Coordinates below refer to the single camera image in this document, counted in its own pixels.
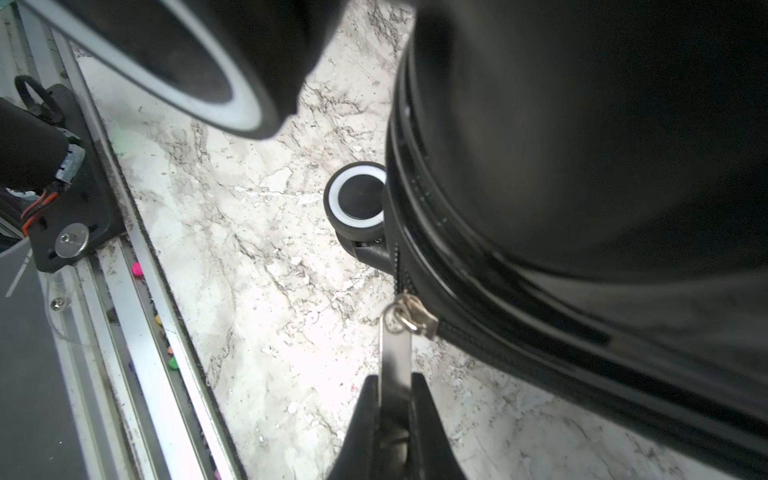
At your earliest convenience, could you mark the black white space suitcase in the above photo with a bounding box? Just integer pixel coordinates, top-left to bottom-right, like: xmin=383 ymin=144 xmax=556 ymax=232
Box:
xmin=23 ymin=0 xmax=768 ymax=475

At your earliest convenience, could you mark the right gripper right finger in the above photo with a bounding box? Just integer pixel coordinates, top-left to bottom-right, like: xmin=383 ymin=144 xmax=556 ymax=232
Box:
xmin=408 ymin=373 xmax=467 ymax=480

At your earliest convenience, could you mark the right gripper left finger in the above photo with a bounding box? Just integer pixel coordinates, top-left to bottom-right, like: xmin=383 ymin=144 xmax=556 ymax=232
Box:
xmin=327 ymin=375 xmax=379 ymax=480

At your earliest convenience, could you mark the aluminium front rail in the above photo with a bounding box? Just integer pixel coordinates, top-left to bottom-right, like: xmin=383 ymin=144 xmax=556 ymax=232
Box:
xmin=1 ymin=1 xmax=244 ymax=479

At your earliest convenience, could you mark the silver zipper pull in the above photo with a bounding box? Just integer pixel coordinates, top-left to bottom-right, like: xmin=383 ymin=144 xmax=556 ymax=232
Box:
xmin=379 ymin=292 xmax=439 ymax=464

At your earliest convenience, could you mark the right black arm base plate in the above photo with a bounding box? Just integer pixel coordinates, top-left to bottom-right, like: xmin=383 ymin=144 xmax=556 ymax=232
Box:
xmin=14 ymin=75 xmax=125 ymax=273

